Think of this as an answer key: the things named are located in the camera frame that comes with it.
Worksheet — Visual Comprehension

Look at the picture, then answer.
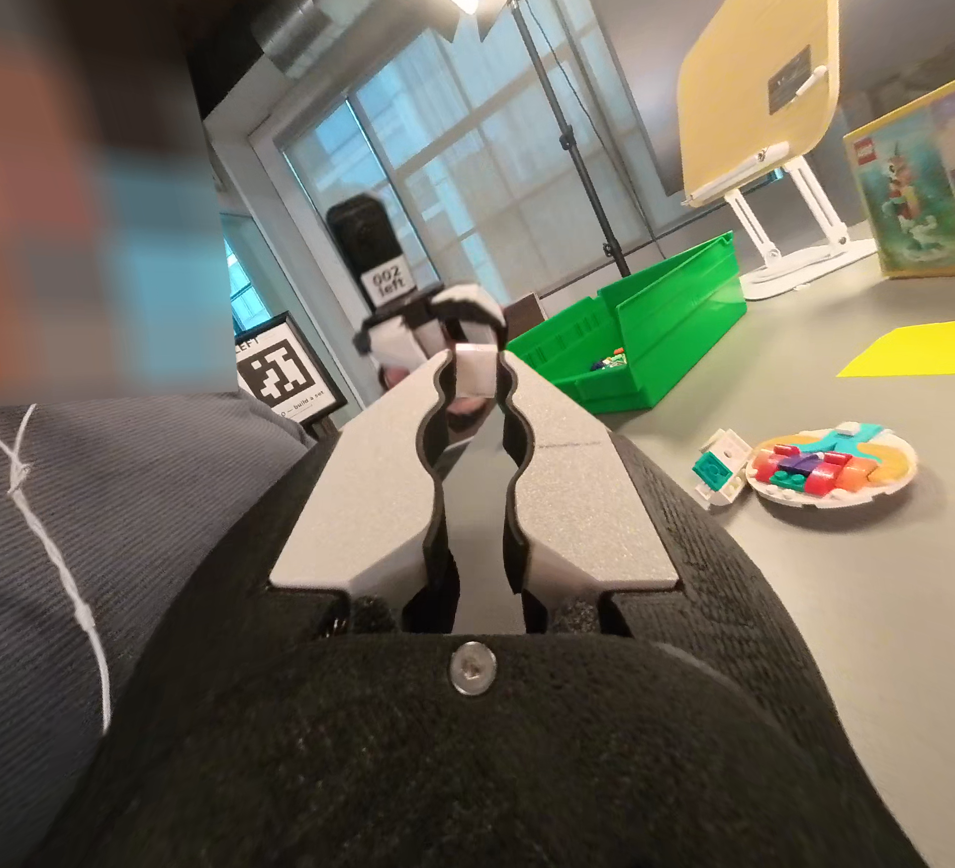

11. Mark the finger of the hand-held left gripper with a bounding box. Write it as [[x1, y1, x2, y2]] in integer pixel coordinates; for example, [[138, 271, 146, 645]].
[[372, 322, 449, 371], [439, 285, 504, 348]]

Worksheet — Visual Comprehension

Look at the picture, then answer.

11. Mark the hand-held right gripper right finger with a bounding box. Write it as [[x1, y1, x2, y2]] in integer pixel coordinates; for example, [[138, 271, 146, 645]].
[[504, 352, 683, 633]]

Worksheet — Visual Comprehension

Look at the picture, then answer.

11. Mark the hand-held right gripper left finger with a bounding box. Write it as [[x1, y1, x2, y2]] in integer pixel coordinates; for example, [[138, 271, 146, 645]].
[[267, 349, 458, 633]]

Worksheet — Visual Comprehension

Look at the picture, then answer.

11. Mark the white orange small brick assembly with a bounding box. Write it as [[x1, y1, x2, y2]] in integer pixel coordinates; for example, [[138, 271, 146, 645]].
[[451, 341, 500, 399]]

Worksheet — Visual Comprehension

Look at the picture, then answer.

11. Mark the white brick assembly teal brick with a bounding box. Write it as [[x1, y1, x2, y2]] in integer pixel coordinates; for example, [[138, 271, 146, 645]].
[[691, 427, 755, 509]]

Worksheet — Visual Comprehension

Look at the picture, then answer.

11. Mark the green plastic bin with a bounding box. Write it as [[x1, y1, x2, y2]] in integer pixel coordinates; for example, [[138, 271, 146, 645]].
[[505, 229, 749, 416]]

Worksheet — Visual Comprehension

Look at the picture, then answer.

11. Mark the colourful toy set box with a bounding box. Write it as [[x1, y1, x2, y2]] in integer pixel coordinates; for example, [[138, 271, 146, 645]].
[[842, 80, 955, 280]]

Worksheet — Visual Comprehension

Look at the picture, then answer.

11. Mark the person's left hand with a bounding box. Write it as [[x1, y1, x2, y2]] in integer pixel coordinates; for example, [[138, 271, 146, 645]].
[[445, 394, 495, 436]]

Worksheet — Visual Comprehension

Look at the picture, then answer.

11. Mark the brown panel board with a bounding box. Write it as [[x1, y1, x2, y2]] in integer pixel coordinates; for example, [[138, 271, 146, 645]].
[[506, 292, 552, 346]]

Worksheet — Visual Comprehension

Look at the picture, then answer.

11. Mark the framed marker sign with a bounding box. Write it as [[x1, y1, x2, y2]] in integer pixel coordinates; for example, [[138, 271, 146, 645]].
[[234, 311, 349, 426]]

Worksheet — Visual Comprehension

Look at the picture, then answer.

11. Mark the person's torso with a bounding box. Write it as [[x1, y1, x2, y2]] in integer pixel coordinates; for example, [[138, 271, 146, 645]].
[[0, 389, 319, 868]]

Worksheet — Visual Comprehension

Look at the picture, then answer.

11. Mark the black light stand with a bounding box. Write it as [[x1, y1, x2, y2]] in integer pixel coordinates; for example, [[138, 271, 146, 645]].
[[510, 0, 637, 280]]

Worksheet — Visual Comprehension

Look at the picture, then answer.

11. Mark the round rainbow brick plate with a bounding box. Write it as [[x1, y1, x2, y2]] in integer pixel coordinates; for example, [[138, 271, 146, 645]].
[[748, 422, 919, 509]]

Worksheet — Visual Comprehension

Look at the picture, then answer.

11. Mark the yellow sticky note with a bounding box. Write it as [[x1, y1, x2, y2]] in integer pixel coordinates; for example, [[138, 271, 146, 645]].
[[835, 320, 955, 379]]

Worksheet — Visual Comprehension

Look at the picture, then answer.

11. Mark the wooden book stand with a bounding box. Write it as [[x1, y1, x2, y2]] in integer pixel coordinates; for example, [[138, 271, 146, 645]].
[[676, 0, 878, 302]]

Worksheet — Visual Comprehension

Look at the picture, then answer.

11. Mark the white cable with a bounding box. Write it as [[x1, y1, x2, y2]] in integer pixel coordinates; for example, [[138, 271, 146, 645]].
[[0, 403, 114, 736]]

